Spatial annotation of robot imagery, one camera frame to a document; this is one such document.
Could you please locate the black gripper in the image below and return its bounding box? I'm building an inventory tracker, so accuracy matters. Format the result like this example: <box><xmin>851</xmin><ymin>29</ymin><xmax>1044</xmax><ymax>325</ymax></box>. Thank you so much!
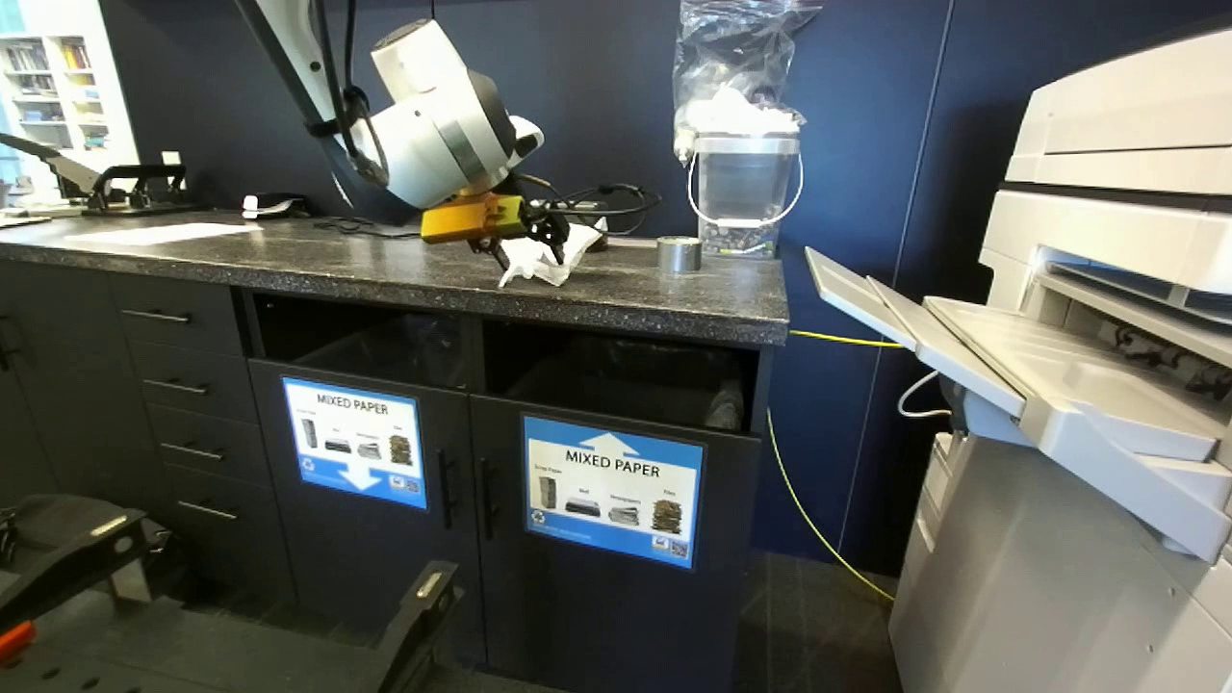
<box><xmin>494</xmin><ymin>201</ymin><xmax>584</xmax><ymax>278</ymax></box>

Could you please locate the large white tissue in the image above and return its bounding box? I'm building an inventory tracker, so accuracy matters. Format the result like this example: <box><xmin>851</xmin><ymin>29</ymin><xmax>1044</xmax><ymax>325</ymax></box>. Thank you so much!
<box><xmin>496</xmin><ymin>219</ymin><xmax>608</xmax><ymax>294</ymax></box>

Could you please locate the black cabinet with stone counter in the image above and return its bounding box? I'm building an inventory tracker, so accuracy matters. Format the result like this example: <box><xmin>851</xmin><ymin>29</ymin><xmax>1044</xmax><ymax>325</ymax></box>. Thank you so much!
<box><xmin>0</xmin><ymin>208</ymin><xmax>795</xmax><ymax>693</ymax></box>

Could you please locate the clear plastic bucket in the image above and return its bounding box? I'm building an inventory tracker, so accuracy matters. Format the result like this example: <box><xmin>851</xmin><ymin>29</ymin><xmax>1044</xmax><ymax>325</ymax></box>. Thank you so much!
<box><xmin>682</xmin><ymin>128</ymin><xmax>809</xmax><ymax>258</ymax></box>

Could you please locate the mixed paper sign arrow up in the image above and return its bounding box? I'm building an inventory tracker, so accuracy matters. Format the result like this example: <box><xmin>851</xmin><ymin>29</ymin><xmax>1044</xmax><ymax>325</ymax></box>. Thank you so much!
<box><xmin>521</xmin><ymin>413</ymin><xmax>710</xmax><ymax>575</ymax></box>

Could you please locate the mixed paper sign arrow down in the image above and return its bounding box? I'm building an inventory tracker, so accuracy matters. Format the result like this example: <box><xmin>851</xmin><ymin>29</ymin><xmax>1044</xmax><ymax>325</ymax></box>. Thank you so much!
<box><xmin>279</xmin><ymin>372</ymin><xmax>430</xmax><ymax>515</ymax></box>

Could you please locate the clear plastic bag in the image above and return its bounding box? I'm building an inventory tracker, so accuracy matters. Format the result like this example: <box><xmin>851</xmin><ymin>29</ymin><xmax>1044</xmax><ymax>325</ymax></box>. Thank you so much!
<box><xmin>671</xmin><ymin>0</ymin><xmax>823</xmax><ymax>164</ymax></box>

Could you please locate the black door arrow down sign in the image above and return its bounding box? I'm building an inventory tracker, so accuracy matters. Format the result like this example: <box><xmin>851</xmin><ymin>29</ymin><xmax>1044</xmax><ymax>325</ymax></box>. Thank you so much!
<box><xmin>248</xmin><ymin>359</ymin><xmax>490</xmax><ymax>665</ymax></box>

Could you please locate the black heavy duty stapler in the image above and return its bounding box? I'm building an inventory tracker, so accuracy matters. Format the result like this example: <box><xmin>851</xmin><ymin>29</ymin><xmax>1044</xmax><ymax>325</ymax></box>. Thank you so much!
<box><xmin>0</xmin><ymin>132</ymin><xmax>198</xmax><ymax>219</ymax></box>

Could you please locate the white shelf with booklets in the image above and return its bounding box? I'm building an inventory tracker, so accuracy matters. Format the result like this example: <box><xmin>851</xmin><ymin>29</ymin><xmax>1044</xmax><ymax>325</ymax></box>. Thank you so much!
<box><xmin>0</xmin><ymin>0</ymin><xmax>143</xmax><ymax>208</ymax></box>

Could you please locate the large white office printer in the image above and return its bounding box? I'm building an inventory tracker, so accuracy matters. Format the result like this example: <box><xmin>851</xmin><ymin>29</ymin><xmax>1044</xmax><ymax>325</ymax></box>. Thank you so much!
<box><xmin>802</xmin><ymin>26</ymin><xmax>1232</xmax><ymax>693</ymax></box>

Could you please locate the yellow wrist camera box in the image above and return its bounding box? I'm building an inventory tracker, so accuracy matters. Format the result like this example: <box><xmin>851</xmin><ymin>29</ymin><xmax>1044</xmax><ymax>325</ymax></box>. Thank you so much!
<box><xmin>419</xmin><ymin>191</ymin><xmax>531</xmax><ymax>245</ymax></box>

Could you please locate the black cord on counter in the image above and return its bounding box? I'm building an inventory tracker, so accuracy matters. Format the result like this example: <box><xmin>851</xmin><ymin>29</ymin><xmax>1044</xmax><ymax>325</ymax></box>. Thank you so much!
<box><xmin>306</xmin><ymin>208</ymin><xmax>426</xmax><ymax>241</ymax></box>

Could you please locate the black drawer with handle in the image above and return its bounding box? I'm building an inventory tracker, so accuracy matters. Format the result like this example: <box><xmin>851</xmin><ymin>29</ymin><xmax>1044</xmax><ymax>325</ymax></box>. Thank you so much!
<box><xmin>155</xmin><ymin>472</ymin><xmax>291</xmax><ymax>608</ymax></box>
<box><xmin>126</xmin><ymin>344</ymin><xmax>258</xmax><ymax>427</ymax></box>
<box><xmin>143</xmin><ymin>413</ymin><xmax>266</xmax><ymax>491</ymax></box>
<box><xmin>103</xmin><ymin>275</ymin><xmax>248</xmax><ymax>359</ymax></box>

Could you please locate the thin yellow cable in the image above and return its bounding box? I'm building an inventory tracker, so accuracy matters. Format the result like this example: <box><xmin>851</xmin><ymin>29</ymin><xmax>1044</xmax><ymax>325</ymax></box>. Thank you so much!
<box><xmin>764</xmin><ymin>326</ymin><xmax>902</xmax><ymax>608</ymax></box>

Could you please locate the black metal bracket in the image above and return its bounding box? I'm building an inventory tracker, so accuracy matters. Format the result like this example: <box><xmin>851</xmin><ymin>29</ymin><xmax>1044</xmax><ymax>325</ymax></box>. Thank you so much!
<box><xmin>368</xmin><ymin>553</ymin><xmax>463</xmax><ymax>693</ymax></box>

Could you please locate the thin white cable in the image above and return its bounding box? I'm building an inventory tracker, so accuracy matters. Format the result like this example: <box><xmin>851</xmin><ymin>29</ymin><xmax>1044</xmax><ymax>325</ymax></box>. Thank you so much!
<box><xmin>895</xmin><ymin>371</ymin><xmax>955</xmax><ymax>422</ymax></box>

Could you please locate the black metal cart frame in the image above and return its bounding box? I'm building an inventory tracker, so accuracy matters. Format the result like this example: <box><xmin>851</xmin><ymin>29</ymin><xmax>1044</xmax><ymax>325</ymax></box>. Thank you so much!
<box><xmin>0</xmin><ymin>491</ymin><xmax>168</xmax><ymax>630</ymax></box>

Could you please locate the orange clamp handle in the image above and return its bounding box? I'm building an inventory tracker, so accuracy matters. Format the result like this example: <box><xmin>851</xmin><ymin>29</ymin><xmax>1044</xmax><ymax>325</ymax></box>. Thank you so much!
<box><xmin>0</xmin><ymin>619</ymin><xmax>39</xmax><ymax>670</ymax></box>

